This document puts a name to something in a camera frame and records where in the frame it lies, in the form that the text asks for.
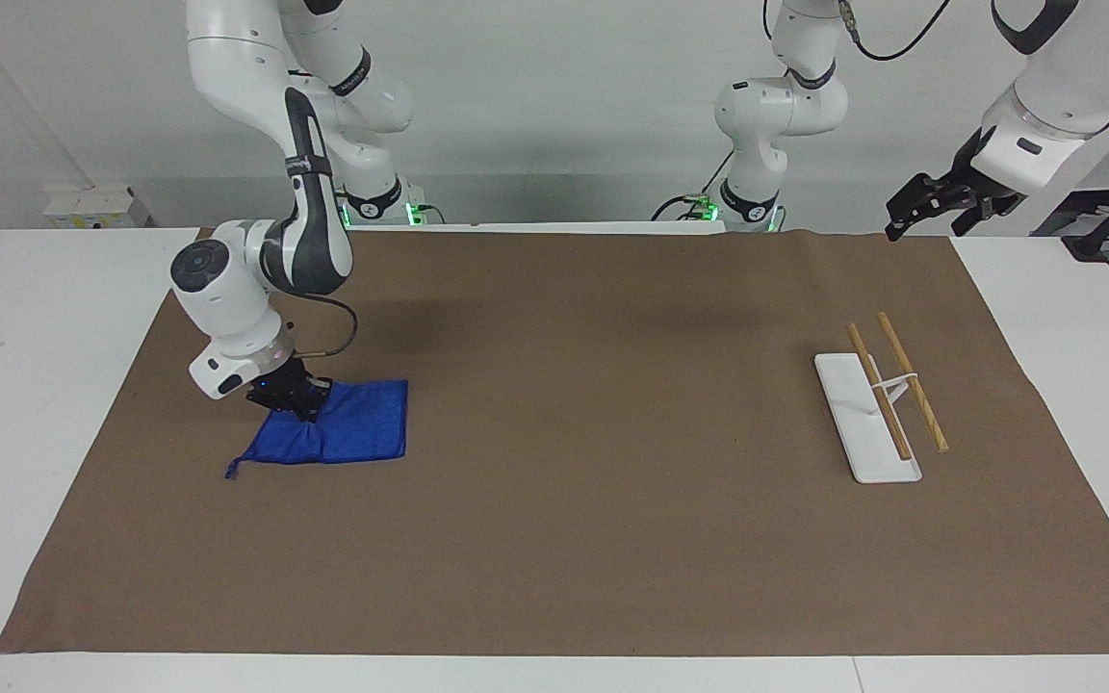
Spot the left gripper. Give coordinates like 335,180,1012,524
885,125,1025,242

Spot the white rack with wooden bars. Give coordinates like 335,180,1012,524
813,311,951,485

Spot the white socket box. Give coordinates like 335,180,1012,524
43,184,152,230

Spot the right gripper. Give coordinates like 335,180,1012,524
245,358,333,424

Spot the blue towel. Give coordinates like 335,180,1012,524
224,377,410,480

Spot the black cable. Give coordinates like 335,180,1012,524
651,149,738,222
838,0,953,64
271,292,360,361

